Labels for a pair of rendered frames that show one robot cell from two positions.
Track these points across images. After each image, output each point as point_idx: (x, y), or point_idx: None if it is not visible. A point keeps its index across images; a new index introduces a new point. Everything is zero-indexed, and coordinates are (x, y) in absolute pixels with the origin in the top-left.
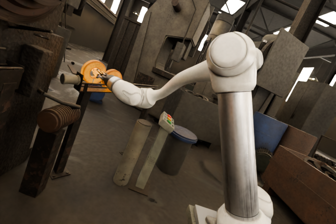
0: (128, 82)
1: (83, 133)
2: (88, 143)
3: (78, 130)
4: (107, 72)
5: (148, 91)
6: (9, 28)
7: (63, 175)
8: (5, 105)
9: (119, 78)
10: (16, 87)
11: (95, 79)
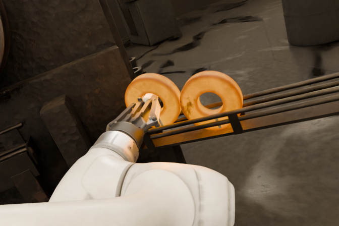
0: (80, 164)
1: (328, 185)
2: (322, 219)
3: (319, 177)
4: (181, 91)
5: (127, 193)
6: (10, 99)
7: None
8: (36, 198)
9: (104, 138)
10: (35, 174)
11: (162, 117)
